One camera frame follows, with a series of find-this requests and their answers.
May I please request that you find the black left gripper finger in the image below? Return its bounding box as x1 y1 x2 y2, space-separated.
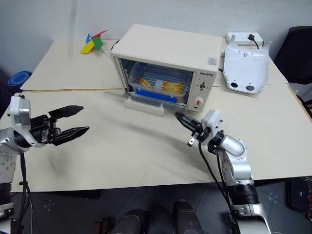
48 105 85 120
52 126 90 147

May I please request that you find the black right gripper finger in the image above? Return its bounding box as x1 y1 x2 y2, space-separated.
177 117 198 132
175 112 197 125

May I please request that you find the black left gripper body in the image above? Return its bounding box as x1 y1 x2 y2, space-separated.
29 114 61 146

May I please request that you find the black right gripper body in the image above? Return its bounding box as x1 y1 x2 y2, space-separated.
187 121 208 147

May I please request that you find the glass oven door with handle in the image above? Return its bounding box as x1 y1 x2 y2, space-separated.
103 89 167 118

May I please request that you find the white red oven timer knob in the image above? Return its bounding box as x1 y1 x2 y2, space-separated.
192 96 207 110

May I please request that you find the yellow food piece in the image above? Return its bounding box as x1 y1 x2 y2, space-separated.
138 77 152 88
161 81 185 95

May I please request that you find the clear food container blue lid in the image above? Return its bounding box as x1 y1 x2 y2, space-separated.
127 62 194 104

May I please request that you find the cream toaster oven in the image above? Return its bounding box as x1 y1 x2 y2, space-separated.
110 23 224 113

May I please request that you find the blue round bowl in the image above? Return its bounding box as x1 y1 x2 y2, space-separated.
7 70 34 87

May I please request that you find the colourful paper pinwheel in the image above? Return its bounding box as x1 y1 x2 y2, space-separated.
79 29 113 59

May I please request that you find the white robot shell cover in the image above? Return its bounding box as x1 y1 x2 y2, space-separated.
222 35 273 95

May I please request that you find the dark rounded shape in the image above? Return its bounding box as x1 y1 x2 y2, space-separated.
172 199 203 234

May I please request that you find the white power strip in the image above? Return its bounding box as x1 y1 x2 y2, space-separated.
225 31 264 46

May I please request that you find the black box under table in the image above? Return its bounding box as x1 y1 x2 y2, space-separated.
285 177 312 213

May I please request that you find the black chair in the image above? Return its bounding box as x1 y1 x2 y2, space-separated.
273 25 312 85

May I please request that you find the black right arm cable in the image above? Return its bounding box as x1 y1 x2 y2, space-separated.
197 136 242 234

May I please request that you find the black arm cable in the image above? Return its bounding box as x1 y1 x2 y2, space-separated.
197 136 242 234
19 152 34 234

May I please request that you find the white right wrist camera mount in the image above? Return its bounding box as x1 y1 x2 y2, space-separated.
201 109 224 145

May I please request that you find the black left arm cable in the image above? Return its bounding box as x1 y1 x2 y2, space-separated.
19 152 34 234

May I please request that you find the black plug with cable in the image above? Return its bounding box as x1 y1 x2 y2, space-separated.
247 34 262 50

